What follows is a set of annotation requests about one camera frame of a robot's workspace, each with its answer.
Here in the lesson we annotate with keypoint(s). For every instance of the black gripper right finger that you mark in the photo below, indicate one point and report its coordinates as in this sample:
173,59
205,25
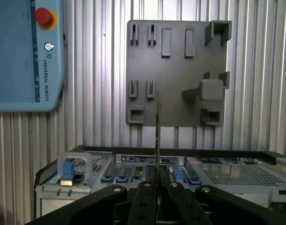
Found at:
187,208

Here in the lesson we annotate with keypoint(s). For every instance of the blue board connector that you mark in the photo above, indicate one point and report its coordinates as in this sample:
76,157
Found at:
178,175

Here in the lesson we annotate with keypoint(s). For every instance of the red emergency stop button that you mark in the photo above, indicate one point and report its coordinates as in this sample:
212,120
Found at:
43,16

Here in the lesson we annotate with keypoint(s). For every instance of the blue plug connector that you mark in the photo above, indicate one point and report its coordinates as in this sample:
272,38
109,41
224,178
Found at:
68,170

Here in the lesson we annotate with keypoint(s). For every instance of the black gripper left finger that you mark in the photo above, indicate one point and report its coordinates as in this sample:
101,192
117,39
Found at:
119,201

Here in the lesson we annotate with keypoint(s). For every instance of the grey parts rack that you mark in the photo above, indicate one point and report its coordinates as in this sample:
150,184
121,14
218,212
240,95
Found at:
175,75

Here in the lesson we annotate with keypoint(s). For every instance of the clear plastic bracket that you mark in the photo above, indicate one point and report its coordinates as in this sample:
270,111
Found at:
86,161

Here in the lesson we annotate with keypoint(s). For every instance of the installed green RAM stick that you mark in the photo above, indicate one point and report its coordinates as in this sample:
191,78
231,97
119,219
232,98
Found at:
138,172

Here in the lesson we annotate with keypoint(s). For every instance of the blue Universal Robots teach pendant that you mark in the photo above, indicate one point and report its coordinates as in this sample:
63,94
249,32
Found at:
14,58

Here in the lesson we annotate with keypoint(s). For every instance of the blue RAM slot latch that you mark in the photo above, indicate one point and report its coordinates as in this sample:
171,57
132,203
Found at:
194,181
107,179
121,179

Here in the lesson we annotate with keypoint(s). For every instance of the black open PC case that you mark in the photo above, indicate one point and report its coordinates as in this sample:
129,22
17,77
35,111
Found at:
238,189

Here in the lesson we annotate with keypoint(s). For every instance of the white label sticker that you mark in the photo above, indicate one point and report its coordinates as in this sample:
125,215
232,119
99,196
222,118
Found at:
135,159

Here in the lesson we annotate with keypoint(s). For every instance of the perforated metal drive cage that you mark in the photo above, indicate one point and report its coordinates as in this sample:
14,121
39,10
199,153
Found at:
241,174

